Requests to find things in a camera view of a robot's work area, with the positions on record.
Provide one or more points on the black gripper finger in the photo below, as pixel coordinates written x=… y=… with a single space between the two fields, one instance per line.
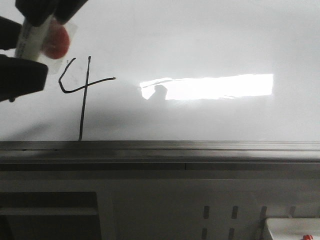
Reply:
x=66 y=9
x=36 y=12
x=9 y=33
x=19 y=77

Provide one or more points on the white whiteboard marker pen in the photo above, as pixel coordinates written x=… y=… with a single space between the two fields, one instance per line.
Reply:
x=31 y=39

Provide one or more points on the red magnet taped to marker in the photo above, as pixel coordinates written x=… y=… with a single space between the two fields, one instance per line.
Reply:
x=56 y=44

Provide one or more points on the white slotted metal panel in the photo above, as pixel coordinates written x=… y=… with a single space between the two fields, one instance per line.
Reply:
x=153 y=204

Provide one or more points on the white plastic box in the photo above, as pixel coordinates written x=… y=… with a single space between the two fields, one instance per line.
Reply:
x=291 y=228

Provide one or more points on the red small object in box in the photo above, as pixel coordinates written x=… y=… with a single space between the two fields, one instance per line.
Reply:
x=307 y=237

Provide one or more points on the white whiteboard with aluminium frame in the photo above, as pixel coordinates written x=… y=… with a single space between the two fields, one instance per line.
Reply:
x=201 y=78

